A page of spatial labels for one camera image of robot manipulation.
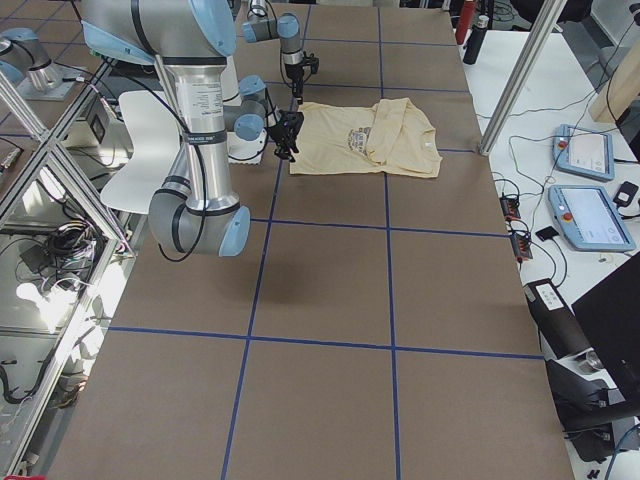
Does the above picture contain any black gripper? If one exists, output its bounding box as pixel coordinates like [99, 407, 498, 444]
[267, 124, 299, 162]
[284, 62, 305, 105]

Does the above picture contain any cream long-sleeve printed shirt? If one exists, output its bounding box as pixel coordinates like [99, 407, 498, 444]
[289, 98, 442, 178]

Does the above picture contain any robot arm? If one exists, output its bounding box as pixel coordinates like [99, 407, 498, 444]
[242, 1, 316, 105]
[82, 1, 304, 257]

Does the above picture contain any black bottle with steel cap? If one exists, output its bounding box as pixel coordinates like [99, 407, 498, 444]
[462, 15, 490, 65]

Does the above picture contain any red cylindrical bottle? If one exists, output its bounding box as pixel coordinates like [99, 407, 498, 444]
[455, 0, 477, 45]

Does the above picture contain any upper blue teach pendant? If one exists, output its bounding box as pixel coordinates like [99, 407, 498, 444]
[552, 124, 615, 182]

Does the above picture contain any blue teach pendant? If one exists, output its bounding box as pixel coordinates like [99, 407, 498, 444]
[552, 124, 615, 182]
[548, 185, 636, 253]

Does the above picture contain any lower blue teach pendant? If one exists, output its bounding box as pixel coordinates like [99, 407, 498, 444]
[548, 185, 636, 253]

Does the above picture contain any wooden beam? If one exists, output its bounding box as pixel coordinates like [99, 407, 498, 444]
[589, 41, 640, 123]

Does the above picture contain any small black power adapter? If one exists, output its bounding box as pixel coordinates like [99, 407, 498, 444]
[613, 181, 639, 207]

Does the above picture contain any black monitor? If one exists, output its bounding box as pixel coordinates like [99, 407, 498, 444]
[572, 255, 640, 399]

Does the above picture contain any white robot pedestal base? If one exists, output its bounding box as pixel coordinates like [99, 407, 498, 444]
[221, 56, 267, 165]

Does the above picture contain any aluminium frame post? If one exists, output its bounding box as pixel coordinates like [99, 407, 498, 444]
[478, 0, 567, 156]

